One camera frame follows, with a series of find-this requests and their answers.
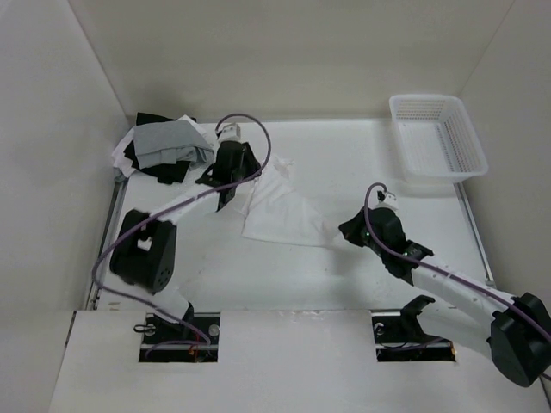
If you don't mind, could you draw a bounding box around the white tank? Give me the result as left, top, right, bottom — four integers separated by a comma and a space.
241, 155, 337, 247
112, 115, 214, 180

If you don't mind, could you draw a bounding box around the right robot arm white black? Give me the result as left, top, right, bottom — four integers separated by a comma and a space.
338, 207, 550, 387

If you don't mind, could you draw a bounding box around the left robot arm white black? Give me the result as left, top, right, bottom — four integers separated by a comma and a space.
109, 140, 261, 343

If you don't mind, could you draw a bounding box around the black folded tank top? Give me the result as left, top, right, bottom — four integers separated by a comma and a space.
123, 112, 190, 185

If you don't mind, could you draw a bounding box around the grey folded tank top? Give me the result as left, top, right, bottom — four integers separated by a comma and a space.
133, 120, 214, 169

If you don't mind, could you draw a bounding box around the white folded tank top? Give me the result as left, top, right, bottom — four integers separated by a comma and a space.
112, 115, 214, 180

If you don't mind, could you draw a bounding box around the white plastic mesh basket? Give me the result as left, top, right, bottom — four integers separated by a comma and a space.
388, 94, 488, 185

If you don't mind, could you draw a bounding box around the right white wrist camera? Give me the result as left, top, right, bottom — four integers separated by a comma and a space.
375, 190, 399, 213

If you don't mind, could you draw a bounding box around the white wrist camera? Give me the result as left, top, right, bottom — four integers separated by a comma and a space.
375, 190, 399, 213
216, 123, 241, 144

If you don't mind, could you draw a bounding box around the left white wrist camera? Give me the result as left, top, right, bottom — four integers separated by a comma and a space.
216, 123, 241, 144

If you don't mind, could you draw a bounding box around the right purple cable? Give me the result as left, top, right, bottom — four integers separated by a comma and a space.
364, 182, 551, 379

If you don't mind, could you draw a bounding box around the purple cable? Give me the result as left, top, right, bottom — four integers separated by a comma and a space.
92, 112, 273, 361
364, 182, 551, 379

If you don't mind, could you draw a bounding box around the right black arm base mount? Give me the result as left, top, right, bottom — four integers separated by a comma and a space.
371, 295, 456, 362

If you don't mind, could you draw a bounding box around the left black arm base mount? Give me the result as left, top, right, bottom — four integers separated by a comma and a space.
133, 313, 221, 363

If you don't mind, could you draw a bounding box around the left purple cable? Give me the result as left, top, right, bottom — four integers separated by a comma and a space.
92, 112, 273, 361

